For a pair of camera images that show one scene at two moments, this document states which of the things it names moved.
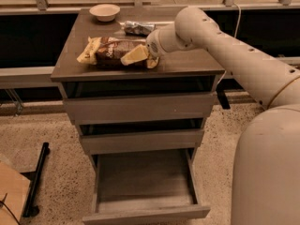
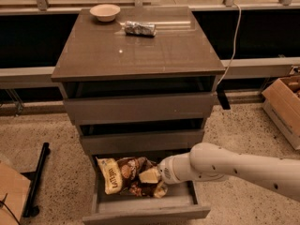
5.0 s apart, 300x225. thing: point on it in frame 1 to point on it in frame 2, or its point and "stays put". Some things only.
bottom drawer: [144, 186] stays put
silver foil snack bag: [138, 29] stays put
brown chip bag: [103, 52] to [122, 175]
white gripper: [153, 45] to [165, 171]
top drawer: [167, 107] stays put
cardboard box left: [16, 186] stays put
